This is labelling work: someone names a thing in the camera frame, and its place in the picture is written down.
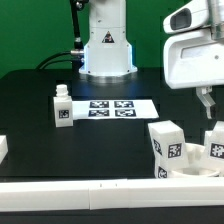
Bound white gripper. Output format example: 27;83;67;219
163;28;224;119

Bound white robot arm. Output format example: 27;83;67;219
80;0;224;117

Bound white marker sheet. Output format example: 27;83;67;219
72;100;159;120

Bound white left barrier block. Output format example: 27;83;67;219
0;135;8;164

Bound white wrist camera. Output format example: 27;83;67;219
163;0;209;34

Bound black cables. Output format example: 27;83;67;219
35;49;84;70

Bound white front barrier rail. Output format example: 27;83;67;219
0;177;224;212

